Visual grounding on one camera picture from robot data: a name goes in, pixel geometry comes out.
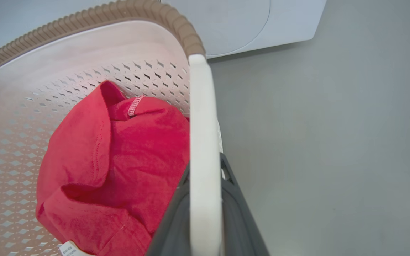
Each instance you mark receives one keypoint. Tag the red cloth garment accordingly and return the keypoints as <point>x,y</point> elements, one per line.
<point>119,170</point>

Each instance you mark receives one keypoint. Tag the white perforated laundry basket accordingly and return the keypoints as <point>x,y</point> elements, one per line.
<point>84,60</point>

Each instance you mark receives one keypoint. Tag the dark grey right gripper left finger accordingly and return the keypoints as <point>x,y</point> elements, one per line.
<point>173,227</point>

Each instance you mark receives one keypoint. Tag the white washing machine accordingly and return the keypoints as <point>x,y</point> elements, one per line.
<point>247,21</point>

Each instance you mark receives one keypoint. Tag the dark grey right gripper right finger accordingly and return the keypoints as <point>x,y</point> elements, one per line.
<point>242,227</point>

